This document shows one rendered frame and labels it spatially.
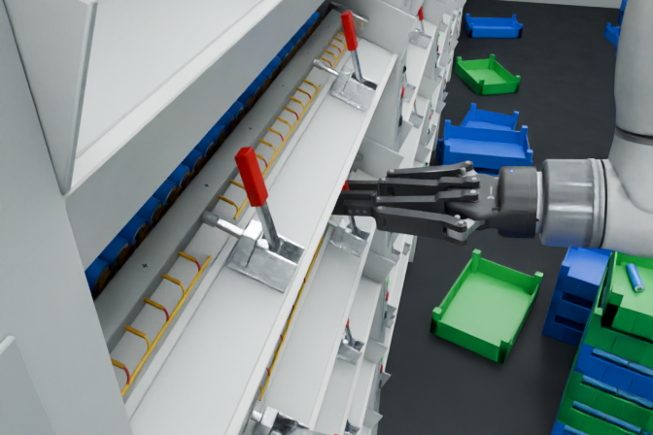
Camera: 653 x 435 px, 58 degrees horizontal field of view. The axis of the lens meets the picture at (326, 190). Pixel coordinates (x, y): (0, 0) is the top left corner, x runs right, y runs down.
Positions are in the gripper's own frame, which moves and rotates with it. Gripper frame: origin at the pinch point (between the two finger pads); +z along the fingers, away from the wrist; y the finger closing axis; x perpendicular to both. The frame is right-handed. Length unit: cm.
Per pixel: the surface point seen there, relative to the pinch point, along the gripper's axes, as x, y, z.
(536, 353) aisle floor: -85, 58, -26
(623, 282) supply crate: -46, 43, -40
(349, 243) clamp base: -5.7, -1.0, 0.2
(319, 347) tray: -7.0, -15.9, 0.0
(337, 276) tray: -6.7, -5.8, 0.6
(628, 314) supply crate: -42, 29, -38
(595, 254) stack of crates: -71, 82, -41
